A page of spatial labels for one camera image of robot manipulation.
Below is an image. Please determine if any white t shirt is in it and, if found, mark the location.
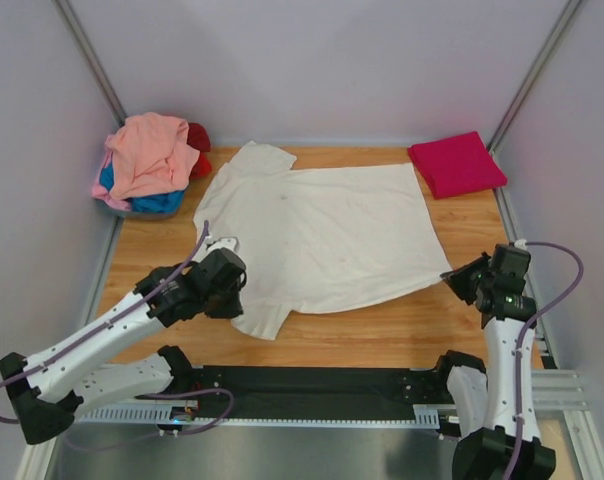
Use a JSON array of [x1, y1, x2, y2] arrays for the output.
[[193, 142, 450, 340]]

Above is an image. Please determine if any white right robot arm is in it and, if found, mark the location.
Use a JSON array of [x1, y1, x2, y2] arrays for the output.
[[432, 244, 556, 479]]

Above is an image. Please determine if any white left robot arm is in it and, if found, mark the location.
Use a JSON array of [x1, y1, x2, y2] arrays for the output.
[[0, 247, 246, 445]]

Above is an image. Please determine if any blue t shirt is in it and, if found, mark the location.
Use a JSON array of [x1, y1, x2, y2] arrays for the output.
[[110, 190, 185, 216]]

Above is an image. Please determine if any folded magenta t shirt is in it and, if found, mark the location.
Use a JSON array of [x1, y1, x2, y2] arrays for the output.
[[407, 131, 508, 199]]

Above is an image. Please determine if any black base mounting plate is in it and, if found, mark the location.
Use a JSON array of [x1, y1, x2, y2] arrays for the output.
[[193, 366, 453, 419]]

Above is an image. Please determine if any pink t shirt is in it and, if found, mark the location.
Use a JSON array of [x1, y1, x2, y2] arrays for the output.
[[91, 152, 131, 211]]

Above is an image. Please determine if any peach t shirt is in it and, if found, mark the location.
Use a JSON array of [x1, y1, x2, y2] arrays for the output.
[[105, 112, 200, 200]]

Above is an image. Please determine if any dark red t shirt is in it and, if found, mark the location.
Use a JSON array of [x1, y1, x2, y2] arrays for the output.
[[187, 123, 213, 180]]

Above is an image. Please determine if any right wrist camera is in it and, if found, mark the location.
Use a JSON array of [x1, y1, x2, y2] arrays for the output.
[[489, 244, 531, 280]]

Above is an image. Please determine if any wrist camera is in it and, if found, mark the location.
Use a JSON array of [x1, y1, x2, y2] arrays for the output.
[[205, 237, 240, 253], [489, 244, 531, 280]]

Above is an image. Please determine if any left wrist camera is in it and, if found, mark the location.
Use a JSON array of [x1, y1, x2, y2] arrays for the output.
[[205, 237, 240, 253]]

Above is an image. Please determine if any slotted white cable duct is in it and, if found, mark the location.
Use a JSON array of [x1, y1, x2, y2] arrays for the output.
[[77, 402, 440, 430]]

